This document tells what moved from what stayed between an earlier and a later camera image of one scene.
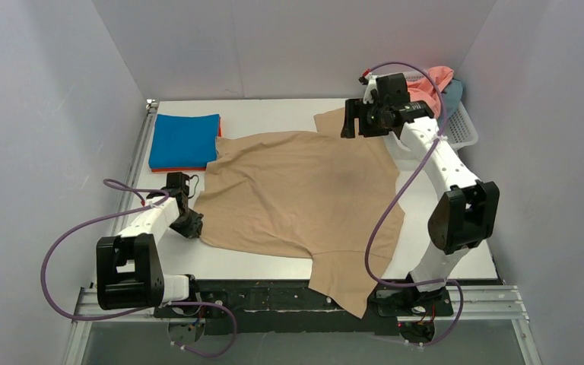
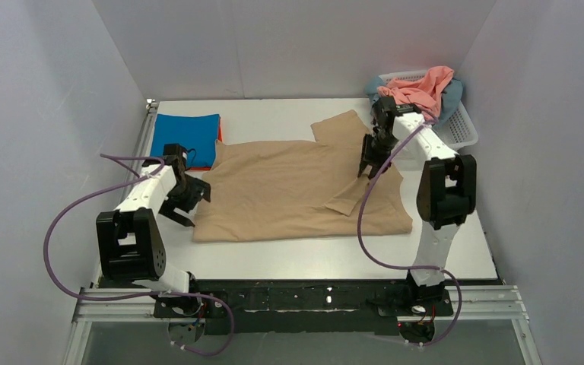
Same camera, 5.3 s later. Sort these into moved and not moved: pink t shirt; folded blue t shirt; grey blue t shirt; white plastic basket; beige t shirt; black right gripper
Moved: black right gripper; beige t shirt
Not moved: folded blue t shirt; pink t shirt; grey blue t shirt; white plastic basket
